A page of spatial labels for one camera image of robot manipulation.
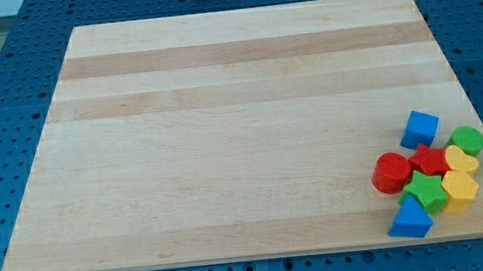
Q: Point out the blue cube block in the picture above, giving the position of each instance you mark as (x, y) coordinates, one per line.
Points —
(420, 128)

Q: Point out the yellow heart block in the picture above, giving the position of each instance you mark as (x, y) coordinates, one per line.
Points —
(458, 160)

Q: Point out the large wooden board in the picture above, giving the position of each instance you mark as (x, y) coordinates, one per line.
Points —
(227, 136)

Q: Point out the red cylinder block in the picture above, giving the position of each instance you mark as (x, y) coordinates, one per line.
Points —
(391, 173)

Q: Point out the blue triangle block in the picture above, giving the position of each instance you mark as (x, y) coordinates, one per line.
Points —
(411, 220)

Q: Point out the red star block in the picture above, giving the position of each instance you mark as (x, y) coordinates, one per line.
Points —
(429, 161)

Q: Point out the green star block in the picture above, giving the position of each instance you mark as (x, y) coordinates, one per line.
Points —
(427, 191)

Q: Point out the yellow hexagon block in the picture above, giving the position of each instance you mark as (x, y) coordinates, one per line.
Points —
(461, 189)

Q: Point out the green cylinder block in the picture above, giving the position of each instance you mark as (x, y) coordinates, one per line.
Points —
(469, 139)

